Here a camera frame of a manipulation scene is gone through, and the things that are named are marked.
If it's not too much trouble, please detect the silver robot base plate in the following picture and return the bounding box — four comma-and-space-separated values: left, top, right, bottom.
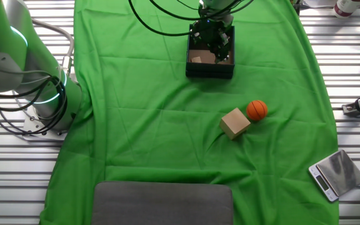
22, 102, 70, 140

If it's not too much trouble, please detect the grey fabric cushion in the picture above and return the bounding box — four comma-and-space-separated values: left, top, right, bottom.
91, 180, 234, 225

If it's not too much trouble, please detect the silver digital scale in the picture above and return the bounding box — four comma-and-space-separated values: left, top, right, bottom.
307, 149, 360, 203

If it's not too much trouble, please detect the green cloth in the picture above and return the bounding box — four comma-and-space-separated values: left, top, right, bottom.
39, 0, 340, 225

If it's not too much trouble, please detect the orange toy basketball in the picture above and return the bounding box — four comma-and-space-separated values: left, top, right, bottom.
246, 99, 269, 122

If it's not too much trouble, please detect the dark green gift box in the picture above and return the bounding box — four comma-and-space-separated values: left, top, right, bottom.
185, 24, 236, 80

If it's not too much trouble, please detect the large wooden block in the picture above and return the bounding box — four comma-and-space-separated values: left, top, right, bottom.
219, 107, 251, 141

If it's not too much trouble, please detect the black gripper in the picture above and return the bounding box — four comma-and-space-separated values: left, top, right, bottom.
188, 18, 234, 64

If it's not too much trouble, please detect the white red container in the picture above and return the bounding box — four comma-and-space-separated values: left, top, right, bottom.
333, 0, 360, 19

